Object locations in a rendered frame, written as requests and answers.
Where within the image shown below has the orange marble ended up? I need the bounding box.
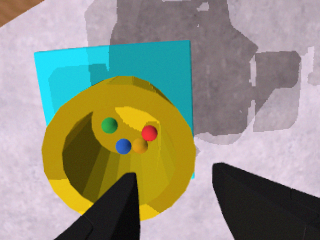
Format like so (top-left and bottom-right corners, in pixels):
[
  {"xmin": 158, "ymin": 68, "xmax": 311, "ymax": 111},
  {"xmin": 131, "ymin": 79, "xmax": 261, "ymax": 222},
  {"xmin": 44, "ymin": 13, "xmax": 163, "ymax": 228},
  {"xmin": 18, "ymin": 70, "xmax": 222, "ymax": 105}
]
[{"xmin": 133, "ymin": 137, "xmax": 148, "ymax": 153}]

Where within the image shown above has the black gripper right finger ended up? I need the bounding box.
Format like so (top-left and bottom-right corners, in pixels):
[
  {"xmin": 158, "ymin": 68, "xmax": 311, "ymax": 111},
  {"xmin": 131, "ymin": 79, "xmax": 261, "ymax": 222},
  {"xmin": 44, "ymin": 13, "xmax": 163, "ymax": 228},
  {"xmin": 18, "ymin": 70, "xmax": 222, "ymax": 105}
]
[{"xmin": 212, "ymin": 163, "xmax": 320, "ymax": 240}]

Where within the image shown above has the yellow cup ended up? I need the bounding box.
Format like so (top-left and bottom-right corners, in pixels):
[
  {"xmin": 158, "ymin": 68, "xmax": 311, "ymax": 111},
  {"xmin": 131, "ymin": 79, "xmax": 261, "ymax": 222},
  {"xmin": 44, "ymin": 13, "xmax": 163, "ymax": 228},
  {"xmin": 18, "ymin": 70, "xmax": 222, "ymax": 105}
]
[{"xmin": 41, "ymin": 76, "xmax": 196, "ymax": 221}]

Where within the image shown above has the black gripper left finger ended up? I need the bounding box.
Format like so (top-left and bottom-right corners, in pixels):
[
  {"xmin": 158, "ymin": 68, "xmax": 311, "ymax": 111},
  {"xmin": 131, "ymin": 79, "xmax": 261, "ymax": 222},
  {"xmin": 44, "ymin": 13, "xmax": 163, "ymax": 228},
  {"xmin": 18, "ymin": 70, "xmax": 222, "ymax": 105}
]
[{"xmin": 55, "ymin": 172, "xmax": 140, "ymax": 240}]

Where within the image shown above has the blue marble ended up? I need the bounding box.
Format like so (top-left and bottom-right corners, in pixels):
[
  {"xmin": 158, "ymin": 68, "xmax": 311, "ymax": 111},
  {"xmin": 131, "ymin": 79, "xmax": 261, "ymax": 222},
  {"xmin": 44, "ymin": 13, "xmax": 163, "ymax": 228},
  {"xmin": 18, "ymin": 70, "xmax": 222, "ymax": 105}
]
[{"xmin": 116, "ymin": 139, "xmax": 132, "ymax": 155}]

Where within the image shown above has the red marble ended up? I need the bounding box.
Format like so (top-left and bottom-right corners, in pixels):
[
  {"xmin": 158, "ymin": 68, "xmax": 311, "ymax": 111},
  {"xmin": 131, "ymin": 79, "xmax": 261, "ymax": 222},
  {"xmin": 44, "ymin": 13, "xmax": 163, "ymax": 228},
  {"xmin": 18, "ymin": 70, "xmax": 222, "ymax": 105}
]
[{"xmin": 141, "ymin": 125, "xmax": 157, "ymax": 141}]

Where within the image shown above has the green marble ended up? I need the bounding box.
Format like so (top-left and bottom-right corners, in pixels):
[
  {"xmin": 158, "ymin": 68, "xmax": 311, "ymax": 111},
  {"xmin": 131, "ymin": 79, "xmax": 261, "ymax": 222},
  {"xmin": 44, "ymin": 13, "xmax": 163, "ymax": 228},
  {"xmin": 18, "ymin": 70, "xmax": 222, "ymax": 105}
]
[{"xmin": 101, "ymin": 117, "xmax": 119, "ymax": 133}]

